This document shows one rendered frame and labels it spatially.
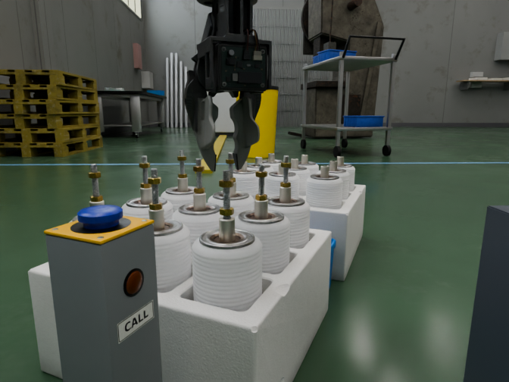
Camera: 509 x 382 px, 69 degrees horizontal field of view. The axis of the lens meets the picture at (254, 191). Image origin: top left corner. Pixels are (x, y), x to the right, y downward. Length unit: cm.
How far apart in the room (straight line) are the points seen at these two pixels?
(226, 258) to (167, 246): 10
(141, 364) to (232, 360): 11
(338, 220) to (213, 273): 52
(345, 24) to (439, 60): 645
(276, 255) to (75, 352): 31
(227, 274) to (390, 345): 40
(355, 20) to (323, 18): 51
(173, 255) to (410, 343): 48
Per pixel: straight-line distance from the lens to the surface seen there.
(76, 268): 37
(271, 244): 58
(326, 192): 96
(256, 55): 43
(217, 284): 49
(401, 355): 76
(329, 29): 619
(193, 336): 50
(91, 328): 39
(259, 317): 47
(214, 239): 51
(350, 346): 76
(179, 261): 55
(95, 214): 37
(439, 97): 1239
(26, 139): 411
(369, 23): 646
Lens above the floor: 42
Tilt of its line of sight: 12 degrees down
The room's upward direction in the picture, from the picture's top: straight up
